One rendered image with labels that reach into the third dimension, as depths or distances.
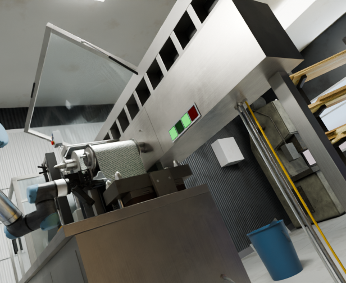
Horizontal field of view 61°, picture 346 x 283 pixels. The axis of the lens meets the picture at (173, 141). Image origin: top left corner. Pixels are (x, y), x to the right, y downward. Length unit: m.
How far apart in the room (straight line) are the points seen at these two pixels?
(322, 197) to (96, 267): 5.67
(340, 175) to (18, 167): 4.28
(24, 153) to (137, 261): 3.94
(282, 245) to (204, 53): 2.42
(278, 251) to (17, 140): 3.87
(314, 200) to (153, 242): 5.55
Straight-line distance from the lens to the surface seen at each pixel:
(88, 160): 1.50
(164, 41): 1.49
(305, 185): 6.51
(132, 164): 1.53
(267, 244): 3.27
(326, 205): 6.42
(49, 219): 1.30
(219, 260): 1.30
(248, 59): 1.11
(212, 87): 1.23
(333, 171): 1.16
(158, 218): 1.19
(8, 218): 1.34
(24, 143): 4.96
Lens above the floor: 0.70
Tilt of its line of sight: 18 degrees up
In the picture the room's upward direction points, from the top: 23 degrees counter-clockwise
